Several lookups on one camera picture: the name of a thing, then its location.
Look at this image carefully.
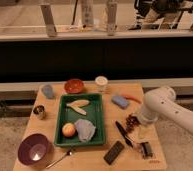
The red-orange bowl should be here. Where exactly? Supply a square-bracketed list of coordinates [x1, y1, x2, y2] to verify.
[64, 79, 84, 94]

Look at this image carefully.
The blue sponge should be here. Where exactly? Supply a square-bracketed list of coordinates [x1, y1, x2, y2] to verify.
[111, 95, 129, 109]

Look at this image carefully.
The bunch of dark grapes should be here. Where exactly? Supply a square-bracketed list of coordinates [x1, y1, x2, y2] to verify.
[126, 115, 139, 133]

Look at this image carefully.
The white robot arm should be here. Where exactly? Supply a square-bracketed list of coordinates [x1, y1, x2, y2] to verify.
[135, 86, 193, 135]

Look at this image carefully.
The peach apple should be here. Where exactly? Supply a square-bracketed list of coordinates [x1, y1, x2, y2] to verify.
[62, 123, 76, 137]

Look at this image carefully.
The light blue cup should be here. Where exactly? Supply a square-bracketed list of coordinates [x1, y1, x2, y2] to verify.
[41, 85, 54, 99]

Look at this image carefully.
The grey-blue cloth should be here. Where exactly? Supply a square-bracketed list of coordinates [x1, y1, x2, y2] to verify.
[74, 119, 96, 142]

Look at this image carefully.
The white cup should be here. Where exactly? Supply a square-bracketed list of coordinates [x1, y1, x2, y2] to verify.
[95, 76, 108, 92]

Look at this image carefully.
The small metal cup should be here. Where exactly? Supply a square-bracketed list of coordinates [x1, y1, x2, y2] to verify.
[33, 105, 46, 120]

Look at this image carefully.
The purple bowl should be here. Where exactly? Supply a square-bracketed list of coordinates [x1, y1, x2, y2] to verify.
[18, 133, 51, 166]

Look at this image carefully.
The orange carrot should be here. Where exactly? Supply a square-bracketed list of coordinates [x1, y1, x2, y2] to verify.
[123, 94, 142, 104]

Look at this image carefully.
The black rectangular block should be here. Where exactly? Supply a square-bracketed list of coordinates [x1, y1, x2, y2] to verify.
[104, 141, 124, 165]

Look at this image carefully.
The small metal clip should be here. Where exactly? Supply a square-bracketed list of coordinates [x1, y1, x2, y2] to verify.
[140, 142, 153, 159]

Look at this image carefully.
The metal fork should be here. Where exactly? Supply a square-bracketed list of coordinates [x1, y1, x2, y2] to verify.
[45, 148, 75, 169]

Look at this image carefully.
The green plastic tray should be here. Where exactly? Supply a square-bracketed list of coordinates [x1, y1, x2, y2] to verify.
[54, 93, 106, 148]

